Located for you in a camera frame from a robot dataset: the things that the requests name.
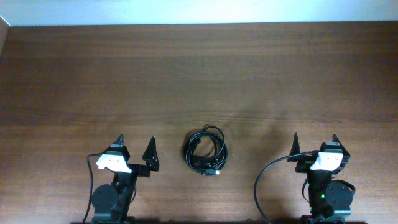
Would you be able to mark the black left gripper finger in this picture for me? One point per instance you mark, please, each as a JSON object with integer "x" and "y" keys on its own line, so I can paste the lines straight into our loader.
{"x": 150, "y": 156}
{"x": 120, "y": 140}

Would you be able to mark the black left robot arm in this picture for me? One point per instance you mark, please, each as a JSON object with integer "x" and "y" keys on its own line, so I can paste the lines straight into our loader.
{"x": 111, "y": 202}

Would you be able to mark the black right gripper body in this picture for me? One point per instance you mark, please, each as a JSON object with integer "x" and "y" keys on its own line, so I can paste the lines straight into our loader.
{"x": 303, "y": 165}

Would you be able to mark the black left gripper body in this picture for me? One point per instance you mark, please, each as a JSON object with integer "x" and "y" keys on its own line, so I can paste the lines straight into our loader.
{"x": 139, "y": 170}

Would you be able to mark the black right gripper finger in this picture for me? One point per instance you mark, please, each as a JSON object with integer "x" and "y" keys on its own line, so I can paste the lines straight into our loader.
{"x": 295, "y": 149}
{"x": 336, "y": 142}

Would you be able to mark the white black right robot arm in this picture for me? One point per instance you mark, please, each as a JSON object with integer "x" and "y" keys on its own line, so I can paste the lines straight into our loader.
{"x": 329, "y": 198}

